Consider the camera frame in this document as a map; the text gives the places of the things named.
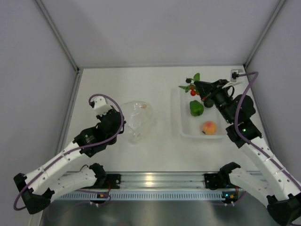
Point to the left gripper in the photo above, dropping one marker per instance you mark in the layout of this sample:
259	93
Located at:
99	117

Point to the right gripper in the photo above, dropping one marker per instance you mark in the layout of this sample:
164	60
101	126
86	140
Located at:
212	89

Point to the fake red cherry tomatoes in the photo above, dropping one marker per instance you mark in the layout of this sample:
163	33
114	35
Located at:
190	87

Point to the fake dark green vegetable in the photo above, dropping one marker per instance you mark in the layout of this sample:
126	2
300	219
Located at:
208	103

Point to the fake green bell pepper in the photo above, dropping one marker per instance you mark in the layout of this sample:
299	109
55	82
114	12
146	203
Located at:
196	108

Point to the clear zip top bag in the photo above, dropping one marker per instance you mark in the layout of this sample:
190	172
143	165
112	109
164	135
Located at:
139	117

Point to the fake orange tomato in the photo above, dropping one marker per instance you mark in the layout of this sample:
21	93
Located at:
209	128

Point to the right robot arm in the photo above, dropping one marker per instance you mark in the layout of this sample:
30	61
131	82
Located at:
281	194

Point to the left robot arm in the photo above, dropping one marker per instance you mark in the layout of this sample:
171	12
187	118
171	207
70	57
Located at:
85	145

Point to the clear plastic basket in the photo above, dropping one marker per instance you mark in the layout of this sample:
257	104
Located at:
185	125

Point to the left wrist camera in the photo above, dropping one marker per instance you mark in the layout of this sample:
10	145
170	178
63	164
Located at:
100	106

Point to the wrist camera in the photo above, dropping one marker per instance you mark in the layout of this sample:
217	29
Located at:
234	76
100	106

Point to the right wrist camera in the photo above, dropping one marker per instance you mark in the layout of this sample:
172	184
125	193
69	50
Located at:
234	76

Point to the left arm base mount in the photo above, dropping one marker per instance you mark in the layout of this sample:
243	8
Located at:
112	181

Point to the aluminium mounting rail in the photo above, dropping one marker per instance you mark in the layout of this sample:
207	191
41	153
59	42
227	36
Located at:
160	180

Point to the slotted cable duct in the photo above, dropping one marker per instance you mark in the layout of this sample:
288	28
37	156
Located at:
119	195

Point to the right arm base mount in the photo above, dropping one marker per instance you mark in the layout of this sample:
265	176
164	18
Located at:
215	181

